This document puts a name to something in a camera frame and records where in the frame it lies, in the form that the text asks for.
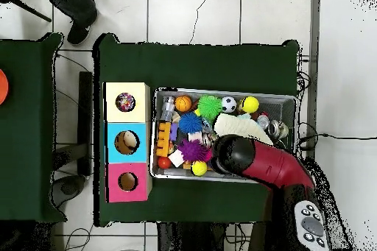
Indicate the cream waffle cloth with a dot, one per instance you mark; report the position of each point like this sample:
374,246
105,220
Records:
238,127

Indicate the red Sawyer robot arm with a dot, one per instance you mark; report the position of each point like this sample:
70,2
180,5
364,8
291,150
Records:
271,165

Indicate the shallow mesh bin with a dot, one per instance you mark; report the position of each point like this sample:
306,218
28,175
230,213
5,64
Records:
160,93

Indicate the wooden box with three holes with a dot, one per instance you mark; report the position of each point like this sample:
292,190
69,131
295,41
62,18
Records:
141,89

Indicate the blue spiky ball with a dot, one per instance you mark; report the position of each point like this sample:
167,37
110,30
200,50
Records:
190,123

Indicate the small orange basketball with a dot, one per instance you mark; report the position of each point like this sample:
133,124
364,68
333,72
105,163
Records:
183,103

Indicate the purple spiky toy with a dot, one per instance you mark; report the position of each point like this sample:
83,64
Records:
193,151

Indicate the green spiky puffer toy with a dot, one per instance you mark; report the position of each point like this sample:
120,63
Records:
209,106

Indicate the orange building block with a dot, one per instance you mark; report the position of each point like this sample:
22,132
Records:
163,136

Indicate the small soccer ball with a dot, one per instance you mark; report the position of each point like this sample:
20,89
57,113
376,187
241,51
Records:
229,104

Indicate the dark green table cloth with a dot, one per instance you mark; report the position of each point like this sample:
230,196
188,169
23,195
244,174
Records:
206,65
26,145

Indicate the plain yellow ball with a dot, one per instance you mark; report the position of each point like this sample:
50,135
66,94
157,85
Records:
250,104

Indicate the person's leg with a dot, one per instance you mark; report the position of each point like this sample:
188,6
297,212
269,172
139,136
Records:
79,9

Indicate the orange disc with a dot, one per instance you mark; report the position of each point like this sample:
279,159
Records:
3,87

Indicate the black rod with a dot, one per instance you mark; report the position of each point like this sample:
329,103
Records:
29,9

